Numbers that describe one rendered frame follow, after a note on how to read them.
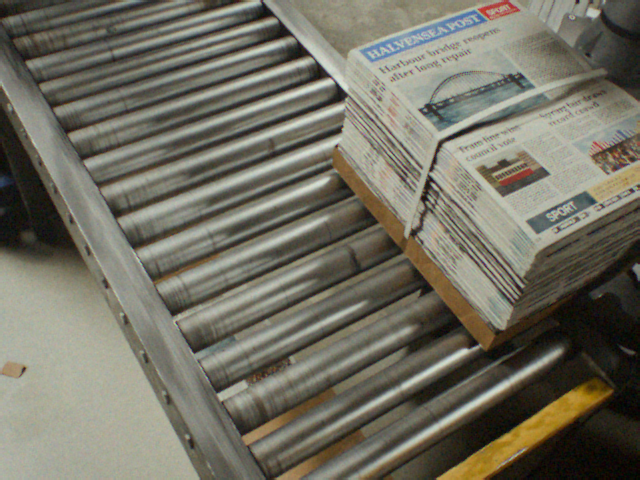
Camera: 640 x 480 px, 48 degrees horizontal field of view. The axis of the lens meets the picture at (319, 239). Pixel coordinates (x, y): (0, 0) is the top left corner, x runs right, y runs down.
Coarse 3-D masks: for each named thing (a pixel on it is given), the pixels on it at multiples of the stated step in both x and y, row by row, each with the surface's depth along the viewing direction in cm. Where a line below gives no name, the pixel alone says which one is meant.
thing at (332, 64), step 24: (264, 0) 136; (288, 0) 137; (288, 24) 133; (312, 48) 129; (336, 72) 125; (576, 312) 99; (528, 336) 104; (576, 336) 96; (600, 336) 97; (576, 360) 97; (600, 360) 94; (624, 360) 95; (552, 384) 104; (576, 384) 99; (624, 384) 95; (600, 408) 100
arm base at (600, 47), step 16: (592, 32) 127; (608, 32) 124; (624, 32) 122; (576, 48) 130; (592, 48) 128; (608, 48) 124; (624, 48) 123; (592, 64) 127; (608, 64) 125; (624, 64) 125; (608, 80) 127; (624, 80) 126
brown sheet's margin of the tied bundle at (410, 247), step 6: (396, 222) 100; (396, 228) 100; (402, 228) 99; (396, 234) 101; (402, 234) 100; (396, 240) 102; (402, 240) 100; (408, 240) 99; (414, 240) 97; (402, 246) 101; (408, 246) 99; (414, 246) 98; (408, 252) 100; (414, 252) 99; (414, 258) 99
